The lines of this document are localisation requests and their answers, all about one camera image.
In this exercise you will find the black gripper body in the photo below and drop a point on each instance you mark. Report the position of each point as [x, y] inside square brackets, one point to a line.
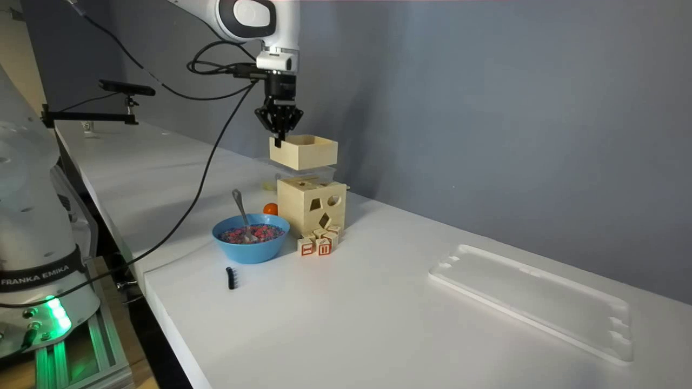
[282, 89]

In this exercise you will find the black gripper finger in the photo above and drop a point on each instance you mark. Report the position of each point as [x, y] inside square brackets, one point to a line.
[269, 119]
[293, 119]

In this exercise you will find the wooden box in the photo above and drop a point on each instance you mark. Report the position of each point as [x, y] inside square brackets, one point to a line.
[304, 152]

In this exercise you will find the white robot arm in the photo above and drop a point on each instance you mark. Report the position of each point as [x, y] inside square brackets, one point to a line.
[245, 14]

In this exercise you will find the wooden shape sorter cube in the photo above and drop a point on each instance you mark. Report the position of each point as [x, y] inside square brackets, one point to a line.
[304, 205]

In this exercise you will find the orange ball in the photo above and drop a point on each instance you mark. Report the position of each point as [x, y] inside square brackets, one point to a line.
[272, 208]

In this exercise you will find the metal spoon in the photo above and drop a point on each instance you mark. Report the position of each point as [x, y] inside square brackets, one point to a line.
[242, 205]

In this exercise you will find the colourful cereal pieces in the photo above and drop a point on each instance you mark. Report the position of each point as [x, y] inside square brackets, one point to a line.
[252, 231]

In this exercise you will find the wooden letter block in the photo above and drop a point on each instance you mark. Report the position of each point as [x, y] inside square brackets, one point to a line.
[308, 246]
[326, 244]

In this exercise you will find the blue plastic bowl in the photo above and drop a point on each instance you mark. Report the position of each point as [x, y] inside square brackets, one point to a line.
[250, 250]

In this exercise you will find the black segmented strip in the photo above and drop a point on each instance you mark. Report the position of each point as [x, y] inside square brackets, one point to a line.
[232, 277]

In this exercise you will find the clear acrylic plate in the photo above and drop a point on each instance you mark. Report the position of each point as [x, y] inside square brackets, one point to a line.
[532, 303]

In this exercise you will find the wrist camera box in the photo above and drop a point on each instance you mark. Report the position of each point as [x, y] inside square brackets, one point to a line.
[276, 61]

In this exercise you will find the black bar camera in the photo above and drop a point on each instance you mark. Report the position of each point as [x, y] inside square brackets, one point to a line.
[126, 87]

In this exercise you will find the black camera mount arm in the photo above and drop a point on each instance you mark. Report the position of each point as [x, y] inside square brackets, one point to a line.
[95, 114]

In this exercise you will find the green lit mounting frame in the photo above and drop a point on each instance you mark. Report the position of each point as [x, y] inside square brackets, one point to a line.
[79, 358]

